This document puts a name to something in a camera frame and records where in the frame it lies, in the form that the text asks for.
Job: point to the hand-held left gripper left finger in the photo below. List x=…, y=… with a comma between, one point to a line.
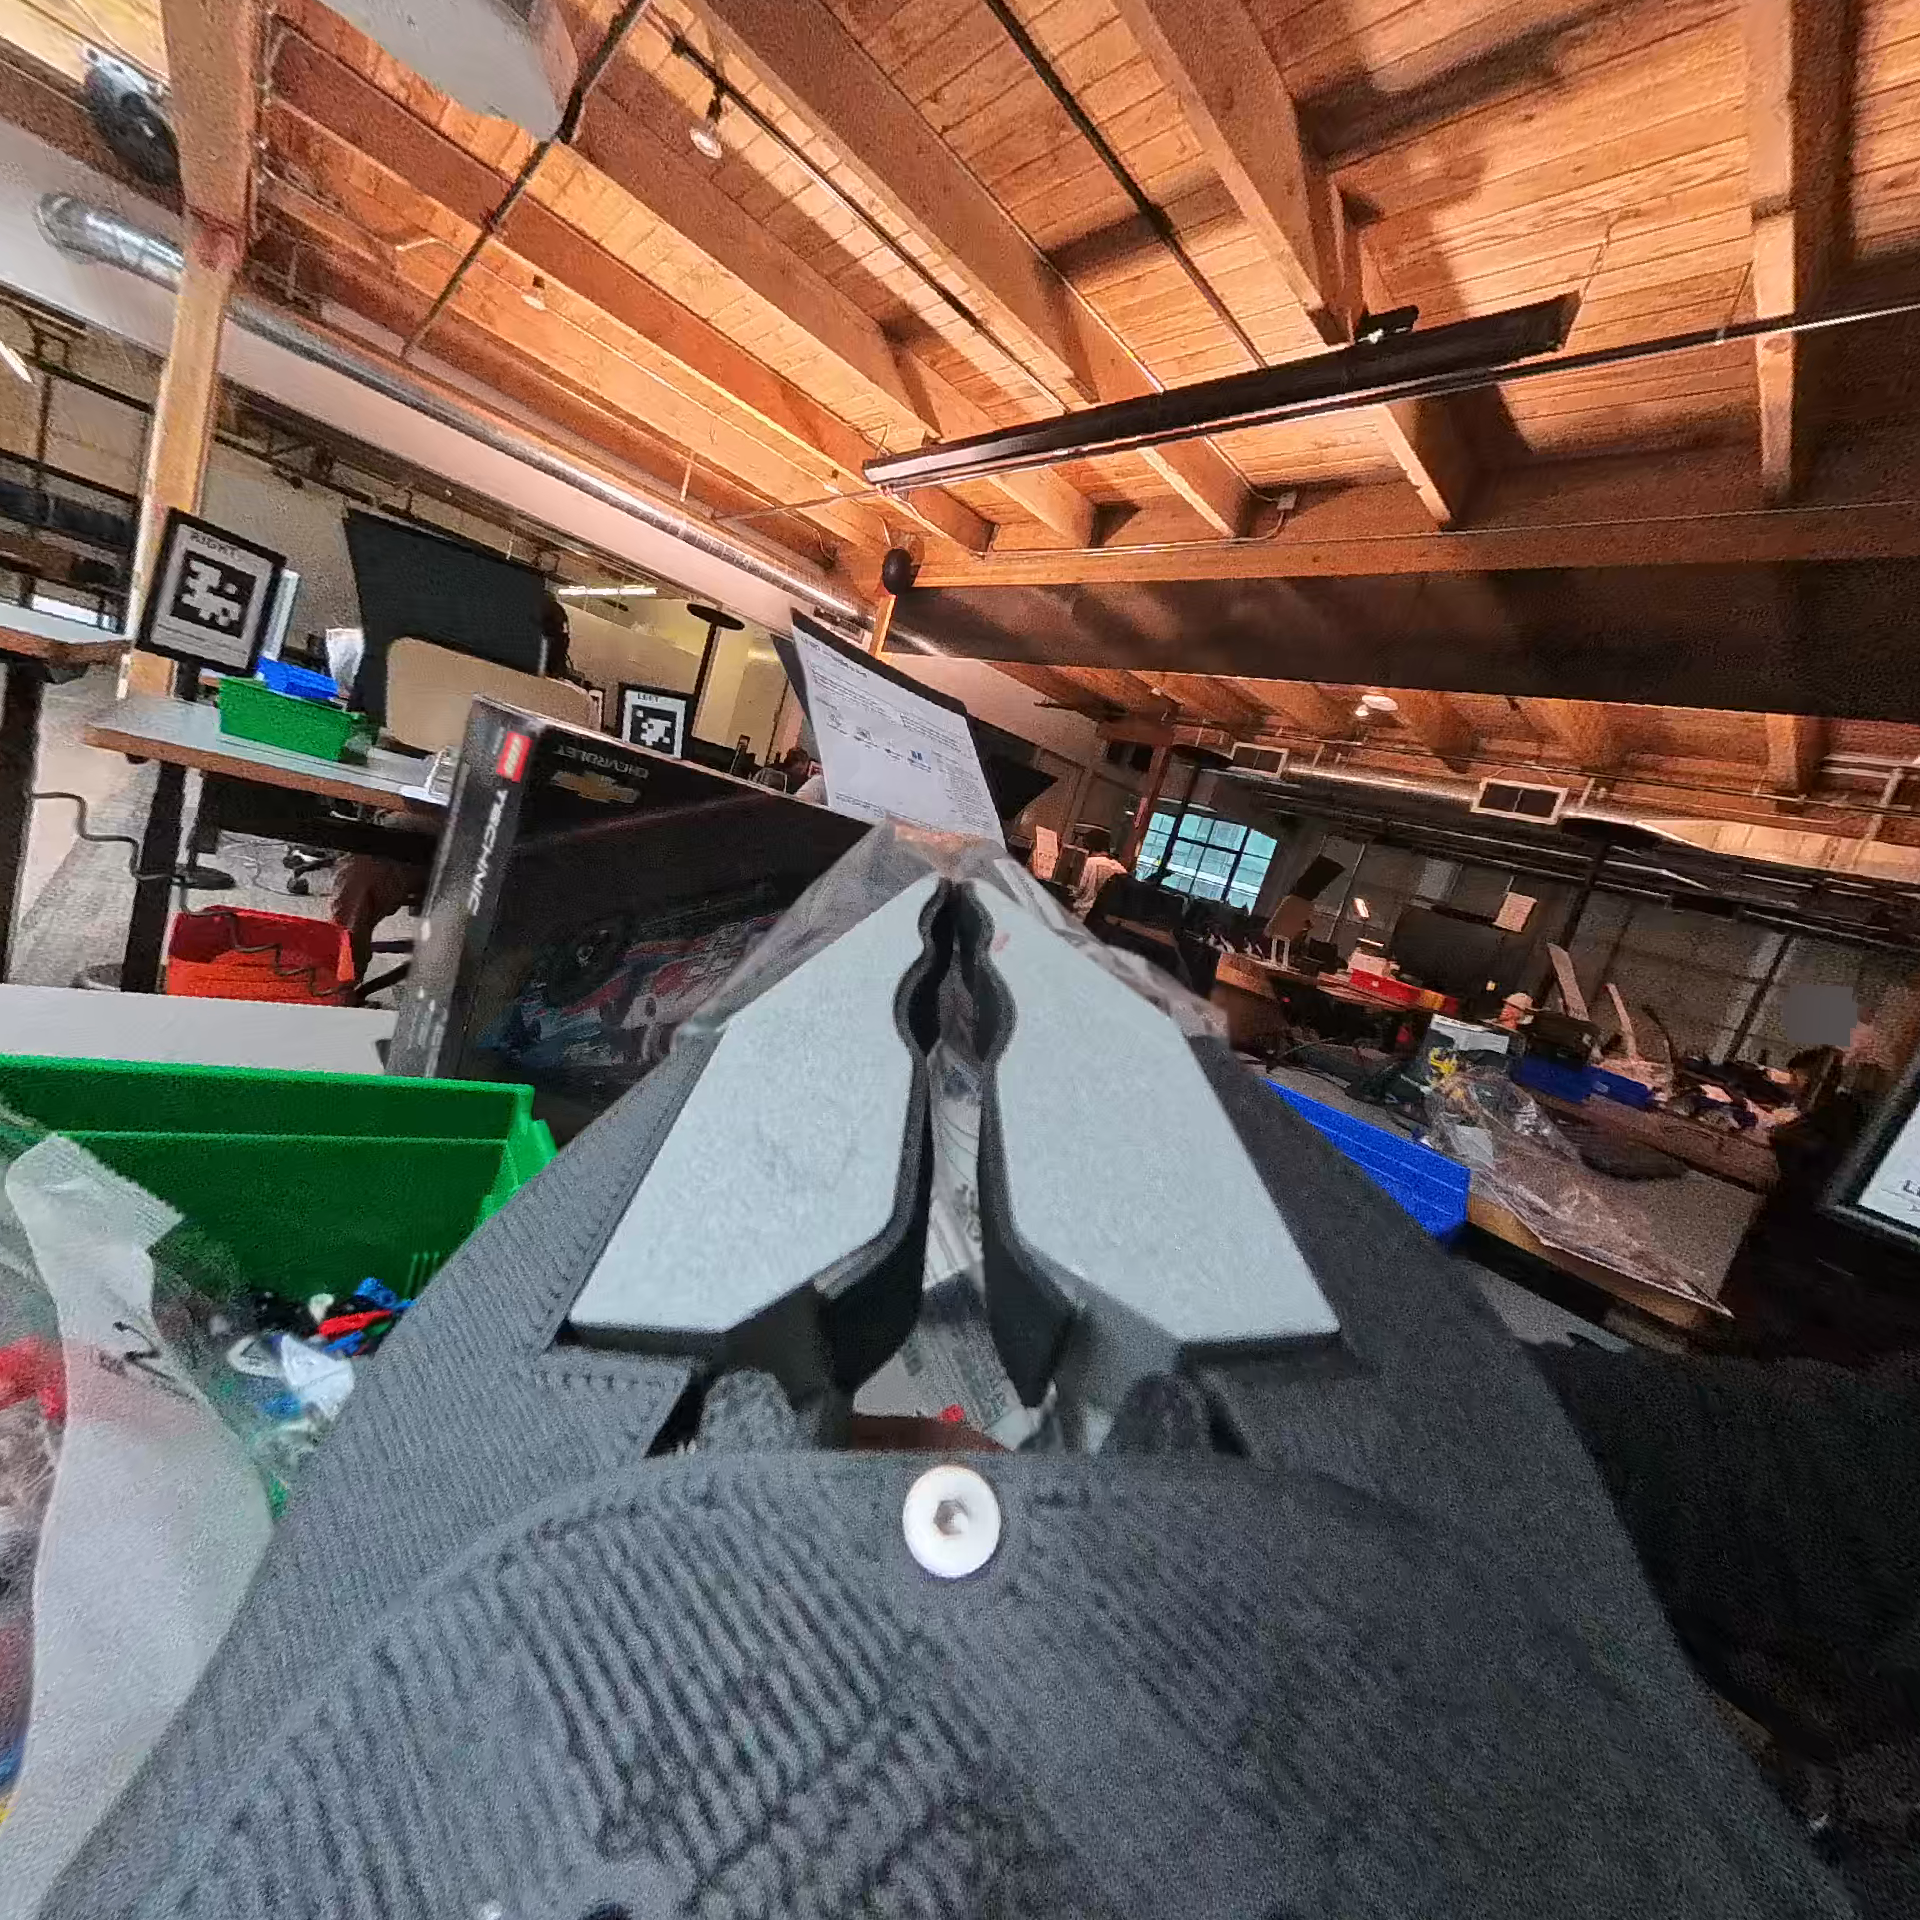
x=750, y=1155

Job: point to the silver ceiling duct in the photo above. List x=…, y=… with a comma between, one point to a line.
x=451, y=406

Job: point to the paned window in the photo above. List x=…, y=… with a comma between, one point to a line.
x=1207, y=856

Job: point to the orange bin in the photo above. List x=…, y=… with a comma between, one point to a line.
x=256, y=961

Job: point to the large marker tag sign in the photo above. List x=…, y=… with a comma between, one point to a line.
x=211, y=594

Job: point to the dark monitor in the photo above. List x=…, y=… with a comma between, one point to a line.
x=444, y=598

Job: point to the black lego set box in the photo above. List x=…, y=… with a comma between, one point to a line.
x=600, y=870

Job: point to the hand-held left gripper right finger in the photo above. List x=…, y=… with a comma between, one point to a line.
x=1140, y=1170

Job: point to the small marker tag sign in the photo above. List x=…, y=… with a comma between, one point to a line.
x=657, y=722

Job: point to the blue plastic bin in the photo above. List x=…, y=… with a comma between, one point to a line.
x=1372, y=1148

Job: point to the clear plastic bag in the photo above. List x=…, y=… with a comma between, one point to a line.
x=1560, y=1185
x=891, y=866

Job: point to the wooden desk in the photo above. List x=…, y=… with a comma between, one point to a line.
x=226, y=742

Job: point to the green plastic bin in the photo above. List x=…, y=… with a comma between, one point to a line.
x=300, y=1155

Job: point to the cluttered wooden workbench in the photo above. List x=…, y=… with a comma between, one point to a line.
x=1650, y=1137

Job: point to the black ceiling light bar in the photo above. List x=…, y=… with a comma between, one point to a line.
x=1228, y=395

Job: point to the black framed sign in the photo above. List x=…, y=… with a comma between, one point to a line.
x=1883, y=1163

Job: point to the small green bin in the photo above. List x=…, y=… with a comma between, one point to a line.
x=293, y=722

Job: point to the large bag of lego pieces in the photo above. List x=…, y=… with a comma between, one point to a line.
x=134, y=1500

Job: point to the crumpled clear plastic bag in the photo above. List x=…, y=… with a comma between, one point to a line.
x=1560, y=1185

